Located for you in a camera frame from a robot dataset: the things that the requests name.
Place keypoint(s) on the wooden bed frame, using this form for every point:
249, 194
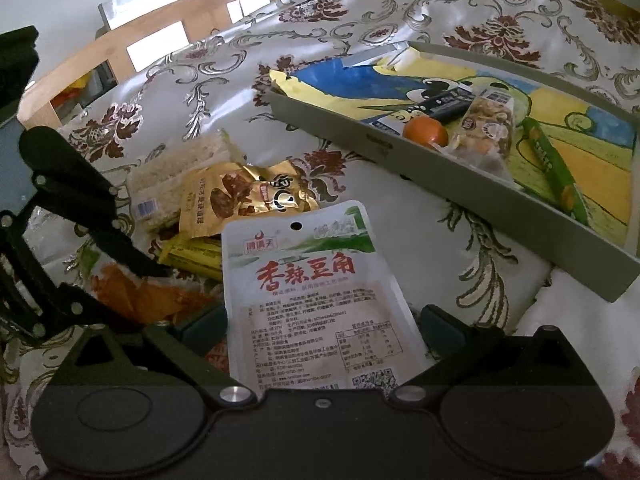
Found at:
75, 65

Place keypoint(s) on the clear nut bar packet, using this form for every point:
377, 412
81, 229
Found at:
487, 130

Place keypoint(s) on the gold packet brown fruit picture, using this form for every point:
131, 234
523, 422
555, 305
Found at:
215, 205

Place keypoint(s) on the clear puffed rice cracker packet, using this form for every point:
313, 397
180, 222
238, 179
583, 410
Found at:
160, 190

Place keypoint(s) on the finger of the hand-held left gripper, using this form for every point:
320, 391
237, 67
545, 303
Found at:
30, 280
75, 180

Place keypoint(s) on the green sausage stick packet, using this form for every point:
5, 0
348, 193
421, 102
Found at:
555, 170

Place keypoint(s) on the grey rectangular tray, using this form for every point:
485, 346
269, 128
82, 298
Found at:
450, 195

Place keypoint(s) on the dark blue stick packet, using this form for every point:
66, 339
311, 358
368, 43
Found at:
440, 105

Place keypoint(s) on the white floral patterned bedspread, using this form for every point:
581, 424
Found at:
350, 10

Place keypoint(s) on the white green snack pouch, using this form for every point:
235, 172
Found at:
310, 310

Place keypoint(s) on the colourful painted paper sheet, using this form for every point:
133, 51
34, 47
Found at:
590, 160

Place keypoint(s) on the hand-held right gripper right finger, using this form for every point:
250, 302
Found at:
442, 330

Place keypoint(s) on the small orange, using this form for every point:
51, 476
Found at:
425, 131

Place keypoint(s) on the gold packet black calligraphy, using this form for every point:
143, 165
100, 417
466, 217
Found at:
290, 190

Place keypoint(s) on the plastic bag of small oranges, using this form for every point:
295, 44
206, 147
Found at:
145, 295

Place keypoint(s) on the yellow snack packet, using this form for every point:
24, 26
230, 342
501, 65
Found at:
192, 257

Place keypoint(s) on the window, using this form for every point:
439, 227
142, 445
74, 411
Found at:
150, 51

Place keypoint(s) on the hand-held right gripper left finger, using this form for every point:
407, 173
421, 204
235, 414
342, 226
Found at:
202, 330

